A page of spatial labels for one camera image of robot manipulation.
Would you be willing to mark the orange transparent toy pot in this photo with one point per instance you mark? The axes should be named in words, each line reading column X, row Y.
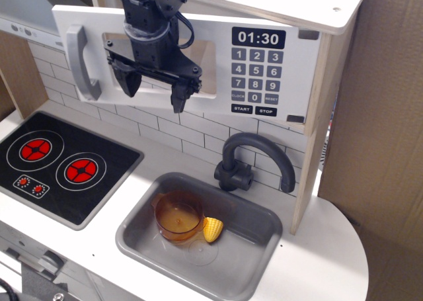
column 179, row 215

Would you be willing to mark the dark grey toy faucet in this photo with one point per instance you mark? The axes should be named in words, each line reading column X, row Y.
column 233, row 175

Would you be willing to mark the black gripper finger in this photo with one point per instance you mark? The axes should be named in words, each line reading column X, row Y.
column 128, row 77
column 181, row 92

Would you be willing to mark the brown cardboard box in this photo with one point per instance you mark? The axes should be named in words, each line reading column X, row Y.
column 373, row 166

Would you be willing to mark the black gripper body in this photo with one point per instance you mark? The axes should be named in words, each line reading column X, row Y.
column 160, row 59

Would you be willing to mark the yellow toy corn cob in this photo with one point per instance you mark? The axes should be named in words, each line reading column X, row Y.
column 212, row 229

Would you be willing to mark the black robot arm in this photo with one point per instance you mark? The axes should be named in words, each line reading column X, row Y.
column 151, row 19

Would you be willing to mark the grey range hood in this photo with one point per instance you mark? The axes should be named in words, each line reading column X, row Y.
column 34, row 20

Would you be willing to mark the white wooden microwave cabinet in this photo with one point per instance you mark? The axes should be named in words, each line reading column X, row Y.
column 202, row 134

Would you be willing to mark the grey toy sink basin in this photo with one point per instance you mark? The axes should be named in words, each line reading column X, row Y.
column 229, row 268

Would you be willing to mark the white toy microwave door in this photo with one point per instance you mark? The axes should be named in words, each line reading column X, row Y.
column 252, row 67

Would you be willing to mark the grey oven knob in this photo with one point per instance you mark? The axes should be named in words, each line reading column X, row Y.
column 51, row 263

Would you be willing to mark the black toy stovetop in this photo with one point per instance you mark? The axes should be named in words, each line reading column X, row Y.
column 62, row 170

